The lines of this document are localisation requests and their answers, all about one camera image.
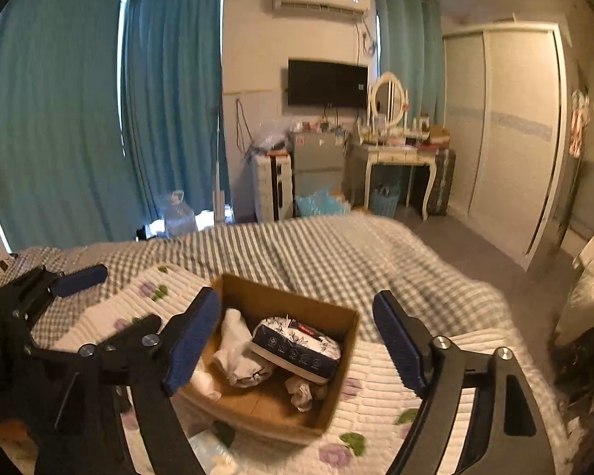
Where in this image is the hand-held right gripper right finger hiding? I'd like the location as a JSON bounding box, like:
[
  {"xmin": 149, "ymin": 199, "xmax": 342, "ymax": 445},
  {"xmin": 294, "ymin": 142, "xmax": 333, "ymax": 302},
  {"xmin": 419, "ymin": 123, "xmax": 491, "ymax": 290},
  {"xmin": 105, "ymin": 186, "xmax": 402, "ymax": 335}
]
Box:
[{"xmin": 373, "ymin": 290, "xmax": 559, "ymax": 475}]

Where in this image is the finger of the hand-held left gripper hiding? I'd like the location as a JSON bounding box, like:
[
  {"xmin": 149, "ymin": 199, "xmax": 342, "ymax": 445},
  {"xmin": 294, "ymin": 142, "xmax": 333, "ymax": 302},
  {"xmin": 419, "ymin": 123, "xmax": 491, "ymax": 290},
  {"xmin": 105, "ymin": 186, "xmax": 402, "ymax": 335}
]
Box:
[{"xmin": 0, "ymin": 264, "xmax": 109, "ymax": 353}]

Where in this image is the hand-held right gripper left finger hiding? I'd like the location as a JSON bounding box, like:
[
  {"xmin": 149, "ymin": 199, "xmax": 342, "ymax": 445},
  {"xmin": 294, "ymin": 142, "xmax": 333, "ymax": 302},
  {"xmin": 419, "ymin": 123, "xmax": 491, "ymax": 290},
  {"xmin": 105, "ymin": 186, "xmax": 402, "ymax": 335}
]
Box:
[{"xmin": 32, "ymin": 287, "xmax": 223, "ymax": 475}]

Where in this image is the brown cardboard box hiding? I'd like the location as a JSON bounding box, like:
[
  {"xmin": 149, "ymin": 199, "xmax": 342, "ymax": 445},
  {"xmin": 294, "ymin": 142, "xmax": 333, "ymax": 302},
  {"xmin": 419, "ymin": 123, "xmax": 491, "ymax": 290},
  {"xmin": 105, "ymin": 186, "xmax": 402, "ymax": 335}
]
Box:
[{"xmin": 175, "ymin": 273, "xmax": 360, "ymax": 446}]

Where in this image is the white sock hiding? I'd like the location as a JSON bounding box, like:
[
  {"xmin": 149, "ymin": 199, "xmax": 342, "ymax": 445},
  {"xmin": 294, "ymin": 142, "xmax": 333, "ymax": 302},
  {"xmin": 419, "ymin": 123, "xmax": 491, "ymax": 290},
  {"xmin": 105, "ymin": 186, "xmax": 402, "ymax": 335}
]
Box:
[{"xmin": 212, "ymin": 308, "xmax": 277, "ymax": 388}]

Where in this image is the small white cloth roll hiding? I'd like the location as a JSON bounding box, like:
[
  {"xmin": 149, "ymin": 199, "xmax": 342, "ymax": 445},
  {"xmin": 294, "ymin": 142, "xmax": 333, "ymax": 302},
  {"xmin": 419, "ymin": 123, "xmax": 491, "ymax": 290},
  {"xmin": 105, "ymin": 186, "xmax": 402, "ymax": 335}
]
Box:
[{"xmin": 190, "ymin": 370, "xmax": 222, "ymax": 403}]

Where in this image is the floral quilted white mat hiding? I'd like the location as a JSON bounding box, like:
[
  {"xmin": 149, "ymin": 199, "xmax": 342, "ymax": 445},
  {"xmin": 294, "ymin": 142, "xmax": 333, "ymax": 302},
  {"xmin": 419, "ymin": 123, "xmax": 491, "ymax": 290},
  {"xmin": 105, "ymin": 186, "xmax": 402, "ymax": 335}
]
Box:
[{"xmin": 44, "ymin": 261, "xmax": 572, "ymax": 475}]

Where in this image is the navy white tissue pack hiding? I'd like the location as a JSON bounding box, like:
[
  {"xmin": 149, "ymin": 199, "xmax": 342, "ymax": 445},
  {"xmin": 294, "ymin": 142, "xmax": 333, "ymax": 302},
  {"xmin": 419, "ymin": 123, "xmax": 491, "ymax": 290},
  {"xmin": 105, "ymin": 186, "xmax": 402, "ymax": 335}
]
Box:
[{"xmin": 250, "ymin": 315, "xmax": 343, "ymax": 385}]

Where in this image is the crumpled white paper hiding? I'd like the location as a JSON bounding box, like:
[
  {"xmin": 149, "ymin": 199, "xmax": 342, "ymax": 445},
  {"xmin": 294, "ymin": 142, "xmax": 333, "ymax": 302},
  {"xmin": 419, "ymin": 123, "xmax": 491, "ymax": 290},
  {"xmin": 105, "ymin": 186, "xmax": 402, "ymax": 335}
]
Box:
[{"xmin": 284, "ymin": 375, "xmax": 328, "ymax": 412}]

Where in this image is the pale blue tissue pack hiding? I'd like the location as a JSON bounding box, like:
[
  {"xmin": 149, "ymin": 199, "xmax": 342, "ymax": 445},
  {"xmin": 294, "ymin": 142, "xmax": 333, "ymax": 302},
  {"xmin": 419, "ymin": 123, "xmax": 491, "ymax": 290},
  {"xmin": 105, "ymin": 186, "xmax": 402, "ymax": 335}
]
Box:
[{"xmin": 188, "ymin": 428, "xmax": 239, "ymax": 475}]

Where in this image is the grey checkered bed blanket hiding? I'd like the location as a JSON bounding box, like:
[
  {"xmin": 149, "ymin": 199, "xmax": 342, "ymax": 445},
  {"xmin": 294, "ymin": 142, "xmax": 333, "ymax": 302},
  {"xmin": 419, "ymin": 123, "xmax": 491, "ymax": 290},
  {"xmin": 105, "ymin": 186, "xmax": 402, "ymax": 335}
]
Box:
[{"xmin": 0, "ymin": 209, "xmax": 528, "ymax": 357}]

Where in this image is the large clear water jug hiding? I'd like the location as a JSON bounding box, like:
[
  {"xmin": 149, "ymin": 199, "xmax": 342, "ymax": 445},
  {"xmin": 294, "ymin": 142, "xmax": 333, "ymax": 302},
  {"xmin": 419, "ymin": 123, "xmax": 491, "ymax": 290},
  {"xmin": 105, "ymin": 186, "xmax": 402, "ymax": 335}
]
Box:
[{"xmin": 164, "ymin": 189, "xmax": 197, "ymax": 237}]

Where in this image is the blue laundry basket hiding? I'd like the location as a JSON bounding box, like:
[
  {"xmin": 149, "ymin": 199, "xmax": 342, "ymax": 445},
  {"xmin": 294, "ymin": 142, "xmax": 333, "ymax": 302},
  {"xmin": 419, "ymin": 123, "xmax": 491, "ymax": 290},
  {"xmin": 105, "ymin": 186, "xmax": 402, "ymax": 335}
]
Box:
[{"xmin": 369, "ymin": 184, "xmax": 402, "ymax": 219}]

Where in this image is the wide teal curtain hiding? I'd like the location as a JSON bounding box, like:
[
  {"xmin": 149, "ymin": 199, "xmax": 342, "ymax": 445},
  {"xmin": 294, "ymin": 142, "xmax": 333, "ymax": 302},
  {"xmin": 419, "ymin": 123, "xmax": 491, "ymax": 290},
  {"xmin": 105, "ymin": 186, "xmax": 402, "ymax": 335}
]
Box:
[{"xmin": 0, "ymin": 0, "xmax": 147, "ymax": 251}]

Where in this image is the blue plastic bag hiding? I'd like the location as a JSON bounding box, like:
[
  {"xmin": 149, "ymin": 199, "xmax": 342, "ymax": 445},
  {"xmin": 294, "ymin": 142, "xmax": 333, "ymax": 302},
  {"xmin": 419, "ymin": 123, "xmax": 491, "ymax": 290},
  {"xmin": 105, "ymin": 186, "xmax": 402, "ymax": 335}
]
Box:
[{"xmin": 294, "ymin": 189, "xmax": 351, "ymax": 219}]

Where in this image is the dark suitcase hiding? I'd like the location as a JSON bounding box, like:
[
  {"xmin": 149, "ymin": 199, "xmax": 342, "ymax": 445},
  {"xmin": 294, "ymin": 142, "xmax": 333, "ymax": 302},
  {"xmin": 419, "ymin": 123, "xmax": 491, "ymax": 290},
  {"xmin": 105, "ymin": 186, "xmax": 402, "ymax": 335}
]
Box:
[{"xmin": 409, "ymin": 147, "xmax": 457, "ymax": 217}]

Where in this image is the white drawer cabinet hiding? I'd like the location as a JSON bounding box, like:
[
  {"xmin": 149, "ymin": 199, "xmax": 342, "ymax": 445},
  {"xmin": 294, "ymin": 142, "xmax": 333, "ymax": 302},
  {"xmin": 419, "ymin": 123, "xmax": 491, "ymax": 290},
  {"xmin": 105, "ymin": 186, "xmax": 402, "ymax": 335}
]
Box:
[{"xmin": 254, "ymin": 152, "xmax": 294, "ymax": 222}]

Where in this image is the white dressing table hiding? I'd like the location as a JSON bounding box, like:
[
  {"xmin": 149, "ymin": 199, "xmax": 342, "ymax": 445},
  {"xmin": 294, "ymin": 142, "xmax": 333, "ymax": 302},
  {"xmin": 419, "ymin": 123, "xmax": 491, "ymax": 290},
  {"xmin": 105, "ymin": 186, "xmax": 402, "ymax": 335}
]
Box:
[{"xmin": 347, "ymin": 139, "xmax": 439, "ymax": 221}]

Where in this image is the pile of clothes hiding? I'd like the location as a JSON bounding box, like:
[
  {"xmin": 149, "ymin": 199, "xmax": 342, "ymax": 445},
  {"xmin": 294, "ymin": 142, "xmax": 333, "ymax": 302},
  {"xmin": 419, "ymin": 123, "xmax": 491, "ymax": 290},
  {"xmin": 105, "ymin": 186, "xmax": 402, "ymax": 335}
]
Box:
[{"xmin": 549, "ymin": 224, "xmax": 594, "ymax": 414}]

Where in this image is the teal window curtain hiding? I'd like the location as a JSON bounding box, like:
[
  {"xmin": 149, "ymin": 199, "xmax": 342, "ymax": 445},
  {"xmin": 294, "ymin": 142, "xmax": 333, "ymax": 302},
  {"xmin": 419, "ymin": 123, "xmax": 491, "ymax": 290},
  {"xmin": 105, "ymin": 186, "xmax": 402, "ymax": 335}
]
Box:
[{"xmin": 120, "ymin": 0, "xmax": 226, "ymax": 231}]

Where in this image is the grey mini fridge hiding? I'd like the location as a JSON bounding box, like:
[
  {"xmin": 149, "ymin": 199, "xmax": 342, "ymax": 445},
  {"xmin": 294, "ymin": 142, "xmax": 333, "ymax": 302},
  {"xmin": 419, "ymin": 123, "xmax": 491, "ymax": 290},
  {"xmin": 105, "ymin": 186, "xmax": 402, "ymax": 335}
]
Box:
[{"xmin": 288, "ymin": 130, "xmax": 350, "ymax": 209}]

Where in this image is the clear plastic bag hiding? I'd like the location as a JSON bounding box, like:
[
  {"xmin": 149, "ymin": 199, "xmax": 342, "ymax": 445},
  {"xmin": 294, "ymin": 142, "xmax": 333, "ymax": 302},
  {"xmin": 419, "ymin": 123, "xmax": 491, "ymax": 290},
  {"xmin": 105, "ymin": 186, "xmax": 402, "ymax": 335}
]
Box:
[{"xmin": 247, "ymin": 120, "xmax": 289, "ymax": 155}]

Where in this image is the white sliding door wardrobe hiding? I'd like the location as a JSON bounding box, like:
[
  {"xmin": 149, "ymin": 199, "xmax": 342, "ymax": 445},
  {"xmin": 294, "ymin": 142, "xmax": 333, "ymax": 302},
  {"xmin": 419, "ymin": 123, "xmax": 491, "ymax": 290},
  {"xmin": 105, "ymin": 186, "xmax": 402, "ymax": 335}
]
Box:
[{"xmin": 442, "ymin": 21, "xmax": 570, "ymax": 272}]

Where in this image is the white oval vanity mirror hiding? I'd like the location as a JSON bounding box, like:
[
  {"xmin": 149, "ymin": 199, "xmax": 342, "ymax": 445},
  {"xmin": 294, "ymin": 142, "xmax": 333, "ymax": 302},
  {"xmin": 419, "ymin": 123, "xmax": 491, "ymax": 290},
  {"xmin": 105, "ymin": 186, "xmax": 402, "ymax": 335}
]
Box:
[{"xmin": 367, "ymin": 72, "xmax": 410, "ymax": 127}]

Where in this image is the narrow teal curtain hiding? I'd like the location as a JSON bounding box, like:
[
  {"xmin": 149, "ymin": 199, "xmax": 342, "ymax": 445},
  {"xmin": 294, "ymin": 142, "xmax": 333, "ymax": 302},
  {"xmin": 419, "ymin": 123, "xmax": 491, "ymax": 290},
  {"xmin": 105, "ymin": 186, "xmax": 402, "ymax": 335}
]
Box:
[{"xmin": 375, "ymin": 0, "xmax": 446, "ymax": 127}]

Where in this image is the hanging wall cable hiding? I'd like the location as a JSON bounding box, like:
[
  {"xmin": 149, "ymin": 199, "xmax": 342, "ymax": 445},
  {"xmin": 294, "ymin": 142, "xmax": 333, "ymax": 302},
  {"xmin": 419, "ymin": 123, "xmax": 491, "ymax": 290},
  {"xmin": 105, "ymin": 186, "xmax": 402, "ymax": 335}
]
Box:
[{"xmin": 234, "ymin": 98, "xmax": 251, "ymax": 152}]

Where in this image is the black wall television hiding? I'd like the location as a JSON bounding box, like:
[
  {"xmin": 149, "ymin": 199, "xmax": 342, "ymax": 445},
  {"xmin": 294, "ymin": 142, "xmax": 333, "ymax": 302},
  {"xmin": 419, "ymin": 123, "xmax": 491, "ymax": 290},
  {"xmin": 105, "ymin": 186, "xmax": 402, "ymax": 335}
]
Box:
[{"xmin": 287, "ymin": 58, "xmax": 369, "ymax": 108}]

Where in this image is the hanging wall ornament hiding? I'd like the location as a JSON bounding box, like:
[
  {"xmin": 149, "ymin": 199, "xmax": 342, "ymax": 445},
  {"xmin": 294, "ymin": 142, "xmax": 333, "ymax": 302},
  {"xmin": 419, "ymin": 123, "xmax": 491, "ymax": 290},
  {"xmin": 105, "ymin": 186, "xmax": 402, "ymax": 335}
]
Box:
[{"xmin": 568, "ymin": 88, "xmax": 591, "ymax": 158}]

